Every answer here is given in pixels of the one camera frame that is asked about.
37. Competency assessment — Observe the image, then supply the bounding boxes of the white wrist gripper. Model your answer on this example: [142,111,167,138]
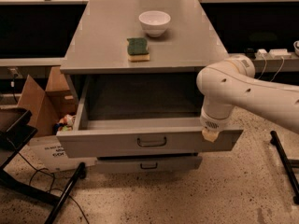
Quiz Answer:
[199,107,232,143]

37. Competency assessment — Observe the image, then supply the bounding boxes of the grey top drawer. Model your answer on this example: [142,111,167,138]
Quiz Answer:
[57,73,242,158]

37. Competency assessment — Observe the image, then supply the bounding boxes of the grey drawer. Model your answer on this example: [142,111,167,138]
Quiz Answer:
[57,73,242,158]
[95,155,202,174]

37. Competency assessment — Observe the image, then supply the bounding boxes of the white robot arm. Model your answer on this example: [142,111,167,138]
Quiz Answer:
[196,55,299,142]

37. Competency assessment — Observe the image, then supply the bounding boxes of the grey bottom drawer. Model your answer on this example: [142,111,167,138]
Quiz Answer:
[95,155,202,174]

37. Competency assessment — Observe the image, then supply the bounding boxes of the grey drawer cabinet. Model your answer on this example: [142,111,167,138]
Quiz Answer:
[60,0,235,175]

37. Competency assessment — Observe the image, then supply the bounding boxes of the open cardboard box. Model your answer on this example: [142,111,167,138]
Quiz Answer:
[18,66,96,173]

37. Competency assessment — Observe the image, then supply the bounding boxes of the black metal stand right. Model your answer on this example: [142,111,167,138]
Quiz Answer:
[270,131,299,204]

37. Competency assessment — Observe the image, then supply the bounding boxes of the black metal stand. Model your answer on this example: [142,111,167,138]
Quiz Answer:
[270,131,299,204]
[0,108,86,224]

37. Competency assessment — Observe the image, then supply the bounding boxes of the black power adapter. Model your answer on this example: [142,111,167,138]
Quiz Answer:
[245,49,255,57]

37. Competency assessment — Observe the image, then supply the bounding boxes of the white power strip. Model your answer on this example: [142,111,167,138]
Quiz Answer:
[257,49,292,59]

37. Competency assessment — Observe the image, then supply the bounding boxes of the green yellow sponge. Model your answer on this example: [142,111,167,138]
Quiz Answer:
[127,37,150,62]

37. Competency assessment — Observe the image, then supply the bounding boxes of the white ceramic bowl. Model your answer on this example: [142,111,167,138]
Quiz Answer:
[138,10,171,37]

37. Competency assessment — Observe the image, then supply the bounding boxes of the colourful items in box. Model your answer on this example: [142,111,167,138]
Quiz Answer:
[53,114,76,133]

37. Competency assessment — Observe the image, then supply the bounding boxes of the black metal stand left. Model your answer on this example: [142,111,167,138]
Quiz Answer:
[0,108,86,224]

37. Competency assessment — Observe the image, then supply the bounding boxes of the white hanging cable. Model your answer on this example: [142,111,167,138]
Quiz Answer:
[256,57,286,83]

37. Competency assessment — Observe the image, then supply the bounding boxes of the black floor cable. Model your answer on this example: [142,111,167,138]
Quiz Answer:
[17,151,91,224]

